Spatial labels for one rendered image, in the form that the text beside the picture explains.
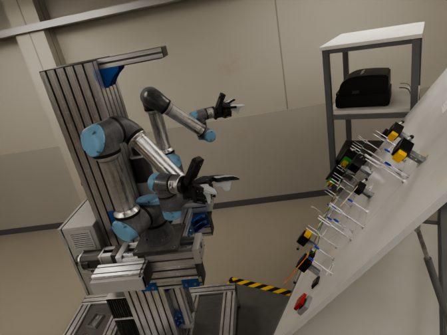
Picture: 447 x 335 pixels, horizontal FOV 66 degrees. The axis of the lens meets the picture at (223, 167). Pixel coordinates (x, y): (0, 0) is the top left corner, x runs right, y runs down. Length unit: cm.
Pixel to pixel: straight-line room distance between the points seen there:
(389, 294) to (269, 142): 243
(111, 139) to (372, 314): 134
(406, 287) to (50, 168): 397
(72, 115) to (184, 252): 84
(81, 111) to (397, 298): 169
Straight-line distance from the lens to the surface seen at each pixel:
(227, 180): 123
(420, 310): 182
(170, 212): 136
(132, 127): 150
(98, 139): 140
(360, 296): 183
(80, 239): 205
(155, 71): 383
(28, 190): 499
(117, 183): 149
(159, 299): 224
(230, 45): 368
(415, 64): 209
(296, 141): 391
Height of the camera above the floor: 209
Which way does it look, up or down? 23 degrees down
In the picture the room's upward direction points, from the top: 11 degrees counter-clockwise
